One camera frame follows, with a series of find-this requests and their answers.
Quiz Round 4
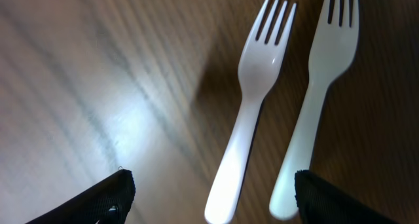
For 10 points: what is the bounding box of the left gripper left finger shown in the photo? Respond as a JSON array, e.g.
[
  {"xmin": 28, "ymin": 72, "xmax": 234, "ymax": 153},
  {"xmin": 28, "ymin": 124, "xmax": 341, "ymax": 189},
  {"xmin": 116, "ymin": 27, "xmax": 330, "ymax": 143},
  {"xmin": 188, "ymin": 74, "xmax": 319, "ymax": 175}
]
[{"xmin": 28, "ymin": 169, "xmax": 136, "ymax": 224}]

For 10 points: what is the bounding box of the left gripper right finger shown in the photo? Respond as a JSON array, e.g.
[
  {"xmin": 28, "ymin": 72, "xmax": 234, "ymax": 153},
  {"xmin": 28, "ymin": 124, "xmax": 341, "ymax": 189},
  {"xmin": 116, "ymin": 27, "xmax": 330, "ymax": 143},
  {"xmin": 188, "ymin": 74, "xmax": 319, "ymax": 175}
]
[{"xmin": 295, "ymin": 170, "xmax": 395, "ymax": 224}]

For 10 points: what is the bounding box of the white plastic fork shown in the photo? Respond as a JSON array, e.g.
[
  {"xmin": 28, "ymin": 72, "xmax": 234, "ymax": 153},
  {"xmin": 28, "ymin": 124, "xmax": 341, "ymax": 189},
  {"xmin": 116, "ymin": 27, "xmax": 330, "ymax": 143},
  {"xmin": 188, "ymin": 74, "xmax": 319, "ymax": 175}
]
[
  {"xmin": 204, "ymin": 0, "xmax": 297, "ymax": 223},
  {"xmin": 269, "ymin": 0, "xmax": 359, "ymax": 221}
]

